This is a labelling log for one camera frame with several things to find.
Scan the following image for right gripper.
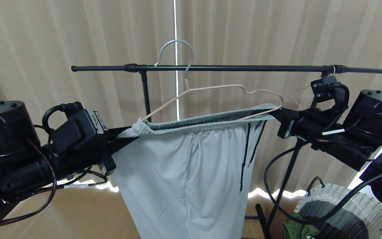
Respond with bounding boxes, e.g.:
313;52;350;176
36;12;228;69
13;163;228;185
278;110;326;141

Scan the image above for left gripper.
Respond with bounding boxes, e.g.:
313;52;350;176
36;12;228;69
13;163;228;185
0;141;117;201

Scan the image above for green garment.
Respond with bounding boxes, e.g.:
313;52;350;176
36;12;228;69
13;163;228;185
282;212;321;239

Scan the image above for pale grey shorts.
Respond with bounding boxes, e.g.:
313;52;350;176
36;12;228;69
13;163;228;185
111;104;278;239

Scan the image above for black clothes rack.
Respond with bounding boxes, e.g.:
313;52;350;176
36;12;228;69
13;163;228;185
71;64;382;239

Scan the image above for white laundry basket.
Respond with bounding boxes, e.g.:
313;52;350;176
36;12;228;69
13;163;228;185
294;177;382;239

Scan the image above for beige curtain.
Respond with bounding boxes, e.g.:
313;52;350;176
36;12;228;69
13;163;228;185
0;0;382;199

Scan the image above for black cable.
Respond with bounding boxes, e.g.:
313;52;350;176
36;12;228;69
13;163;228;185
264;143;382;225
42;103;79;134

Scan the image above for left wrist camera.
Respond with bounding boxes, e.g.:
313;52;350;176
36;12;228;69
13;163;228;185
49;102;109;157

